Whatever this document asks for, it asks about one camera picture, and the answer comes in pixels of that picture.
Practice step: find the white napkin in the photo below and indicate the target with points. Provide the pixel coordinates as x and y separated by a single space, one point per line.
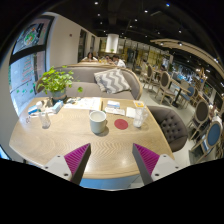
130 112

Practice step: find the seated person in white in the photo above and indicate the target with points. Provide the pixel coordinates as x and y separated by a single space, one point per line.
118 62

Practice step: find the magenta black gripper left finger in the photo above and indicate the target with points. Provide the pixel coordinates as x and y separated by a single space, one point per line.
70 166

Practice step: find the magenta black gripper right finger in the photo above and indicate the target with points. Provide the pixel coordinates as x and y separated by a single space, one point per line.
152 166

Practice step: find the grey backed wooden chair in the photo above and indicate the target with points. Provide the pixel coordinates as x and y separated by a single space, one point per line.
200 115

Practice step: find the blue tissue packet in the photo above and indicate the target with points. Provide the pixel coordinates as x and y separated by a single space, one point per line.
57 107

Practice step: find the clear drinking glass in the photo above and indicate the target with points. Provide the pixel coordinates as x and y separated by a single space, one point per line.
139 117

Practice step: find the green potted plant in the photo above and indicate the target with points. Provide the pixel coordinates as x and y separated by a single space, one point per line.
55 81

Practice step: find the clear plastic water bottle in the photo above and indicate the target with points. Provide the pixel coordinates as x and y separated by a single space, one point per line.
43 116

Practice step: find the grey chevron cushion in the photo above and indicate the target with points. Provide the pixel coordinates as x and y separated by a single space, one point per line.
111 81

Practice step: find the grey upholstered sofa bench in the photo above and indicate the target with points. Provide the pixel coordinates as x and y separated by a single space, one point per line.
85 85

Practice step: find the red round coaster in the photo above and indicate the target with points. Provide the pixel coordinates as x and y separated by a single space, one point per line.
121 124

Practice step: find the seated person dark hair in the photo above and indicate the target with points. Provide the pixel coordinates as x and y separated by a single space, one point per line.
90 57

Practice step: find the white round pillar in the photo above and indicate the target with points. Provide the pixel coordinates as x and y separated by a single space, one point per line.
112 43

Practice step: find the white ceramic mug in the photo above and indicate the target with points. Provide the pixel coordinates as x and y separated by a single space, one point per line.
97 121

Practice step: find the grey tufted armchair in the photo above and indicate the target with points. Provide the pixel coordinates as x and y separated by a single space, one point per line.
171 125

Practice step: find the white paper menu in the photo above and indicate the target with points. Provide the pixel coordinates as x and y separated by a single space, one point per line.
85 103

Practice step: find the blue backed wooden chair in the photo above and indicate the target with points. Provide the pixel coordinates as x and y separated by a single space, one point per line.
206 144

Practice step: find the white card stack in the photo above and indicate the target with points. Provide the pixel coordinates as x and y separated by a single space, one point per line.
113 107

